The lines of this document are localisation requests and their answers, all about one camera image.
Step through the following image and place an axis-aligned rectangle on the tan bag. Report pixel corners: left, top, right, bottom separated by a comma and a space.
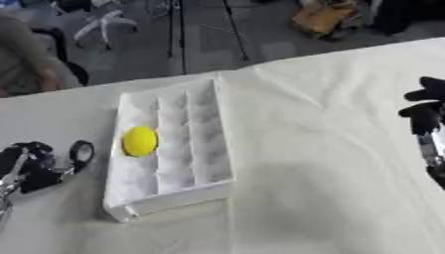
290, 1, 362, 40

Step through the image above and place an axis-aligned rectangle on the black tripod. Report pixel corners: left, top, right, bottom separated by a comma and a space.
165, 0, 252, 76

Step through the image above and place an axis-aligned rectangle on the white office chair base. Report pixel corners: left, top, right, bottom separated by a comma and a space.
71, 9, 141, 52

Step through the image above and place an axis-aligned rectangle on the black tape roll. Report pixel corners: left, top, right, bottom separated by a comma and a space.
68, 139, 97, 166

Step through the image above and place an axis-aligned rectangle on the person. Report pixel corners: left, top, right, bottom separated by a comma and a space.
0, 13, 67, 98

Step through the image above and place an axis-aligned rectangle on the yellow ball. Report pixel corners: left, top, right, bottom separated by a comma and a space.
119, 125, 160, 158

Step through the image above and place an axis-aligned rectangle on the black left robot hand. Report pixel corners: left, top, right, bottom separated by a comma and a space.
0, 140, 76, 194

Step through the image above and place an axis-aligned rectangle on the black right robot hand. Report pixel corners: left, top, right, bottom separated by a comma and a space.
396, 75, 445, 136

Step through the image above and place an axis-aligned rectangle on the black bag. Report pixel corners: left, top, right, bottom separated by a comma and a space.
369, 0, 445, 36

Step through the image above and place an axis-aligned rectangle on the white compartment box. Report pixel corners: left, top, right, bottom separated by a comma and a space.
100, 77, 238, 223

